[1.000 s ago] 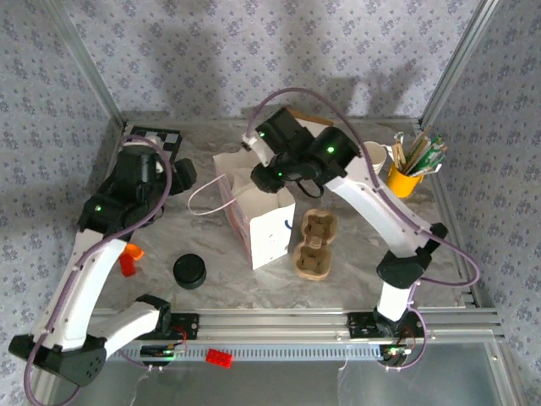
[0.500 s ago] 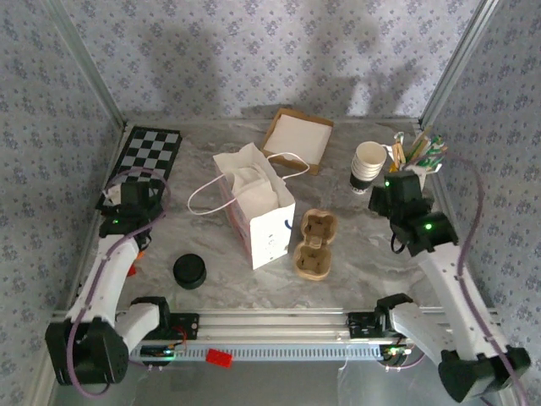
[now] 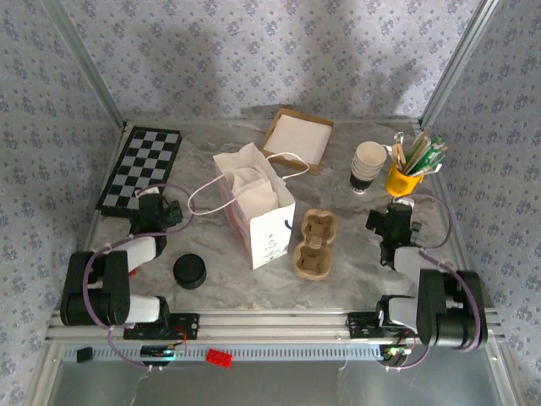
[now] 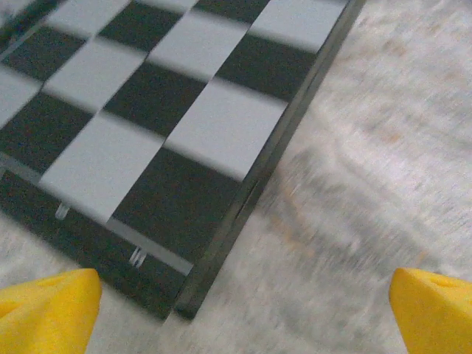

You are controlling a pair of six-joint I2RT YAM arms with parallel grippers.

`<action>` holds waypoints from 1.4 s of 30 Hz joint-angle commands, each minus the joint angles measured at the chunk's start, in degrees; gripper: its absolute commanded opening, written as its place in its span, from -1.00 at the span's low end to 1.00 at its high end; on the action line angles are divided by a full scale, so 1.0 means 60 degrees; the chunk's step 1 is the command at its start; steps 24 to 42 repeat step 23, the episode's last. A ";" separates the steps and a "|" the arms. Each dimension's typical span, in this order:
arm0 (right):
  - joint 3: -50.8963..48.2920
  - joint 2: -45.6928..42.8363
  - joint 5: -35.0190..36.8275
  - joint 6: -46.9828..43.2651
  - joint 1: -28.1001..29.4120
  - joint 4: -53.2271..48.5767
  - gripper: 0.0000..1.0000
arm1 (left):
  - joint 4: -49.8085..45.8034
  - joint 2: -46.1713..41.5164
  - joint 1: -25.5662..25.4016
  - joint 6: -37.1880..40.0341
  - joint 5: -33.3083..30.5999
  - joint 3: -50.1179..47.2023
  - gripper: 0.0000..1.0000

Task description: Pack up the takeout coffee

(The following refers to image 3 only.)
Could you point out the stack of black lids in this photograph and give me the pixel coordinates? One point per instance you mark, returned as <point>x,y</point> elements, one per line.
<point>189,270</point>

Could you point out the white paper cup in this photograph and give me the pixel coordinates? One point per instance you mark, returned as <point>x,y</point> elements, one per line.
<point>369,156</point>

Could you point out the white paper takeout bag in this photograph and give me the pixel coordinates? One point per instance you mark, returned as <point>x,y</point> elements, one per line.
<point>270,237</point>

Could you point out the brown cardboard tray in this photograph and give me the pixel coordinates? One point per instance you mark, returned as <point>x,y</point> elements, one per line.
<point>270,150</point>

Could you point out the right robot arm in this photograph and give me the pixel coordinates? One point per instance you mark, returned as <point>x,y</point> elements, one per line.
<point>431,296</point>

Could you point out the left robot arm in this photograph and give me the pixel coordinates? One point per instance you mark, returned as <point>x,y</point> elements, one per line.
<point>141,249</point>

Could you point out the yellow metal bucket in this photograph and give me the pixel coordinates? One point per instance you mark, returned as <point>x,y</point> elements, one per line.
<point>399,184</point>

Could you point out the black grey chessboard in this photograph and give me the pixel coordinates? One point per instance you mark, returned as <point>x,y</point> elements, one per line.
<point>139,165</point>

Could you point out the brown pulp cup carrier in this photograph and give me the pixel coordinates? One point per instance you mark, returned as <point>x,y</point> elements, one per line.
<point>315,245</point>

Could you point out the kraft paper stirrer packet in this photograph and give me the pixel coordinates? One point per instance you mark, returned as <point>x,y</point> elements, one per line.
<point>396,154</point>
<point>418,148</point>

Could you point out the green white straw packet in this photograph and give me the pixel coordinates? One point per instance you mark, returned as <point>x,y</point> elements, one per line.
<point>437,162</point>
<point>429,152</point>

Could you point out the white paper straw packet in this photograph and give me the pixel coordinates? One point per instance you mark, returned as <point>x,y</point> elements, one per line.
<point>399,137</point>

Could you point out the small circuit board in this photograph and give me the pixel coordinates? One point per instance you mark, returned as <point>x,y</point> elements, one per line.
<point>160,352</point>
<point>395,352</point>

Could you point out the red plastic block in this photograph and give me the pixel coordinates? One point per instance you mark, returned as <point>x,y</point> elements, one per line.
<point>220,358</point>

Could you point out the small black connector block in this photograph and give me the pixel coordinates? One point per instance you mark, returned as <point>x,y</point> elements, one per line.
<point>84,355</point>

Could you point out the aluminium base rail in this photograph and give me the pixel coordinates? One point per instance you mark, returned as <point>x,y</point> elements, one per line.
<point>274,321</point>

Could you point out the aluminium frame post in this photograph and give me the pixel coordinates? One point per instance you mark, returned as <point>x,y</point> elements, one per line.
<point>86,63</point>
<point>458,63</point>

